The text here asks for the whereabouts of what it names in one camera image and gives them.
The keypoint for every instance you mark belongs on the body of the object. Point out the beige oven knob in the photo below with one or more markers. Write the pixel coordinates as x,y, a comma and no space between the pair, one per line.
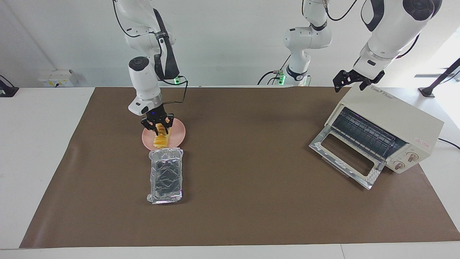
399,165
413,157

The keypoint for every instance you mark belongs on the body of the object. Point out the black camera stand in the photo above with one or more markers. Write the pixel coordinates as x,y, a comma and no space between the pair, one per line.
440,77

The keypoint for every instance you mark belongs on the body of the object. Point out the aluminium foil tray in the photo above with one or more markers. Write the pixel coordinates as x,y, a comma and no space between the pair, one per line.
165,176

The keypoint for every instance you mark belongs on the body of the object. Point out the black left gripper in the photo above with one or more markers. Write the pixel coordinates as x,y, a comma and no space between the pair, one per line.
359,76

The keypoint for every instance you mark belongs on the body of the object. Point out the glass oven door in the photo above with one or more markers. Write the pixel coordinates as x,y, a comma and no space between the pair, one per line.
323,149

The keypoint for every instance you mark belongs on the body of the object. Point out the pink round plate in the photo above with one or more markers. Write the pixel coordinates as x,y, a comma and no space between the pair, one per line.
178,135

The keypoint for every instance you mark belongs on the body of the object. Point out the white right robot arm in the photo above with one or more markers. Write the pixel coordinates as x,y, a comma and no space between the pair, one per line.
143,75

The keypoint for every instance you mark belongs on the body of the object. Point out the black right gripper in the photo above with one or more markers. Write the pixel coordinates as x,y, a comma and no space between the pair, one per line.
156,116

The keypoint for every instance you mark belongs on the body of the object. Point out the yellow sliced bread loaf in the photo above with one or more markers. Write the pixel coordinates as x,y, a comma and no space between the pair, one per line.
161,140

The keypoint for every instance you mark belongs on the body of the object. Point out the white power socket box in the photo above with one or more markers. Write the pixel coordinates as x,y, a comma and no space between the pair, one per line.
57,77

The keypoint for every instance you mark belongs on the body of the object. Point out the brown table mat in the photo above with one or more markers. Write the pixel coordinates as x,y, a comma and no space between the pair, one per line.
251,201

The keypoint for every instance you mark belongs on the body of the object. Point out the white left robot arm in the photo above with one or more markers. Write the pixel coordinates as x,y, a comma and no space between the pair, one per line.
391,28

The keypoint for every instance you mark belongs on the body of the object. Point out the cream toaster oven body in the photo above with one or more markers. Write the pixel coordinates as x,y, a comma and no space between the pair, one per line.
402,115

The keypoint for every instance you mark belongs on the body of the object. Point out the black table clamp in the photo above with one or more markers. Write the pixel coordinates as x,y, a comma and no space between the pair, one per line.
7,89

